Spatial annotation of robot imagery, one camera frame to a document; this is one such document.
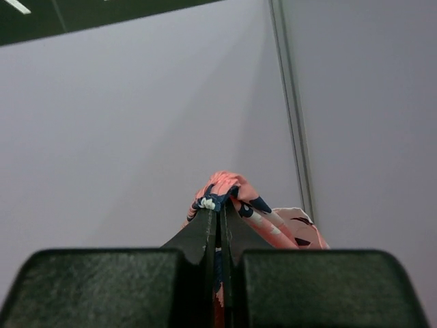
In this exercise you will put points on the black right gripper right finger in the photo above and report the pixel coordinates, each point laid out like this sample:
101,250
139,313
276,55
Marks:
324,290

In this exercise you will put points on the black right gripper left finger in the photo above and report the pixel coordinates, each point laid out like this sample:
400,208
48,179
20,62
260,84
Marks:
169,286

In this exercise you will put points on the pink shark print shorts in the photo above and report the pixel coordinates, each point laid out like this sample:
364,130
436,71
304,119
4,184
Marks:
282,228

